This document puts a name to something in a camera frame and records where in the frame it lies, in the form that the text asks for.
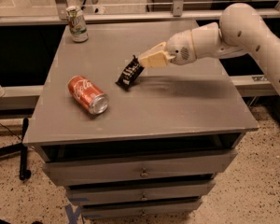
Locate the bottom grey drawer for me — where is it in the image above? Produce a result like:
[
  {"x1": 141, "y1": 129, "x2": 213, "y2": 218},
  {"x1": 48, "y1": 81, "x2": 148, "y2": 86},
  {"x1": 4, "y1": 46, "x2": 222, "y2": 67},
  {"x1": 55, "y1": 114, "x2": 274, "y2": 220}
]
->
[{"x1": 82, "y1": 198, "x2": 202, "y2": 219}]

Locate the top grey drawer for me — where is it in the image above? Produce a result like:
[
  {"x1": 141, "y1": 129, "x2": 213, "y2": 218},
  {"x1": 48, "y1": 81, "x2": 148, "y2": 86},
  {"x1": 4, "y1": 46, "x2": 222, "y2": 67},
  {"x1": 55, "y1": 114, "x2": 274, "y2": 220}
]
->
[{"x1": 43, "y1": 149, "x2": 237, "y2": 186}]

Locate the grey metal railing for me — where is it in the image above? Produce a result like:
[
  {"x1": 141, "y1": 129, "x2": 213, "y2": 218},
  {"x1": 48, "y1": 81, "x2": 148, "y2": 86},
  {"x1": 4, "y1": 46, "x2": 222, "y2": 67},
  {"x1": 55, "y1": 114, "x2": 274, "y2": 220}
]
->
[{"x1": 0, "y1": 0, "x2": 280, "y2": 26}]

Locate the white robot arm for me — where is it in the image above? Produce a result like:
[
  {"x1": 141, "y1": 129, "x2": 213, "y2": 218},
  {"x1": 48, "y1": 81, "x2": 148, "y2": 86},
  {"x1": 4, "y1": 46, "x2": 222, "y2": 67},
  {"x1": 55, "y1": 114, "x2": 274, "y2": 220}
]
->
[{"x1": 140, "y1": 3, "x2": 280, "y2": 224}]

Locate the red coke can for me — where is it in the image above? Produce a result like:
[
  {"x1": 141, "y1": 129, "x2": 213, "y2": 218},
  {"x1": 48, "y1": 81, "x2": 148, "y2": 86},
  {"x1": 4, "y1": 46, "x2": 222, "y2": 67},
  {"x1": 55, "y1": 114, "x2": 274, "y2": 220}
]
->
[{"x1": 68, "y1": 76, "x2": 108, "y2": 115}]

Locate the black rxbar chocolate wrapper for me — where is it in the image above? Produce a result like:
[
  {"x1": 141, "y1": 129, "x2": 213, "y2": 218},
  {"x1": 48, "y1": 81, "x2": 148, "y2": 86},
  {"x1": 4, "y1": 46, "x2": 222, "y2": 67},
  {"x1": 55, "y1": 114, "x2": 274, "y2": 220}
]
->
[{"x1": 116, "y1": 57, "x2": 144, "y2": 90}]

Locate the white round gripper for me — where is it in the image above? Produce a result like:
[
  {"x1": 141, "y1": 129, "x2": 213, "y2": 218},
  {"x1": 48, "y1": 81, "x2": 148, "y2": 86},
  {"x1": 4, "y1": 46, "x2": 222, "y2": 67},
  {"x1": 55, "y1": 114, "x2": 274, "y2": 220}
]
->
[{"x1": 138, "y1": 30, "x2": 197, "y2": 67}]

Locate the grey drawer cabinet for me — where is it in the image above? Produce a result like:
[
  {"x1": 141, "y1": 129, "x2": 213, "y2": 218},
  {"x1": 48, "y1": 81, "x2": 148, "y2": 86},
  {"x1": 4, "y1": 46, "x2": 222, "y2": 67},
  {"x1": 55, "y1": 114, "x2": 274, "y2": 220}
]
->
[{"x1": 22, "y1": 20, "x2": 259, "y2": 220}]

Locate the grey drawer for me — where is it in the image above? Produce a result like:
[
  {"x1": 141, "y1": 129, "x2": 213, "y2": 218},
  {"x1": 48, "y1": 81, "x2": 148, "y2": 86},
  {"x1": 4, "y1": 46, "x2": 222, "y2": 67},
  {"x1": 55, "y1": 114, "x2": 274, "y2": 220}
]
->
[
  {"x1": 82, "y1": 198, "x2": 202, "y2": 219},
  {"x1": 43, "y1": 149, "x2": 237, "y2": 186},
  {"x1": 66, "y1": 180, "x2": 215, "y2": 205}
]

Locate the green white soda can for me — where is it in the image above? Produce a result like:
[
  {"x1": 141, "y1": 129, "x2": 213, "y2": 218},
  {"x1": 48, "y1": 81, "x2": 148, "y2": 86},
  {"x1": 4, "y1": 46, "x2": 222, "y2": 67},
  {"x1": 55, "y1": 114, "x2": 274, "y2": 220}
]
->
[{"x1": 66, "y1": 6, "x2": 88, "y2": 43}]

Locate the black tripod leg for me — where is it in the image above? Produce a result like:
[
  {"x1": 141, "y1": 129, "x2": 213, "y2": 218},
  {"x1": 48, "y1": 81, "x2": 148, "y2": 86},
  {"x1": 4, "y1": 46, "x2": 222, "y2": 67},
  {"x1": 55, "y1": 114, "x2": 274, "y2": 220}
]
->
[{"x1": 0, "y1": 118, "x2": 32, "y2": 181}]

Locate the middle grey drawer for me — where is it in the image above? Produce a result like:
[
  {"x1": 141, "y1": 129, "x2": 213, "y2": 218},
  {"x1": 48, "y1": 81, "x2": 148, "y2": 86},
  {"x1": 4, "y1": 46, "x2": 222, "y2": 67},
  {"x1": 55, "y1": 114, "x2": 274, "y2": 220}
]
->
[{"x1": 66, "y1": 180, "x2": 215, "y2": 205}]

